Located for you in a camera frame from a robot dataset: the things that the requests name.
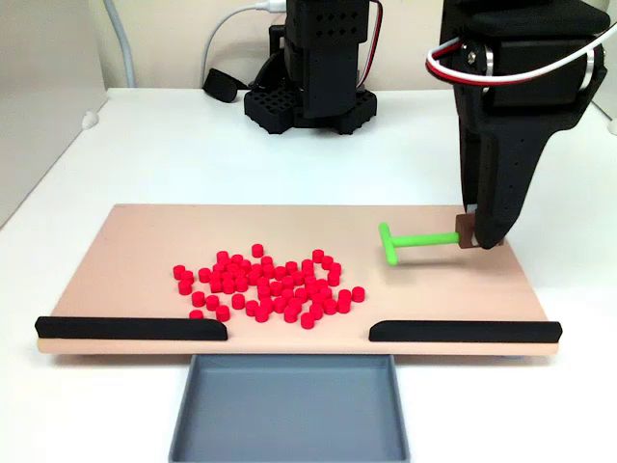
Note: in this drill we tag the green T-shaped pusher tool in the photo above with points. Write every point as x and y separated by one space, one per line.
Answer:
424 238

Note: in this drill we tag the white plastic foot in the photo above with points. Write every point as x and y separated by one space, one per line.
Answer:
613 127
90 119

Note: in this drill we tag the black clamp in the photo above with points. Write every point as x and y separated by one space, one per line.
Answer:
276 38

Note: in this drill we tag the grey plastic tray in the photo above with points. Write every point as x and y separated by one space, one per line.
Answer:
289 410

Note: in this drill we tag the pink flat board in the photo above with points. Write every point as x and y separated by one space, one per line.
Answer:
144 241

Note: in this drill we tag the black foam edge rail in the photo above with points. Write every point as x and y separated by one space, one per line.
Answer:
463 332
120 329

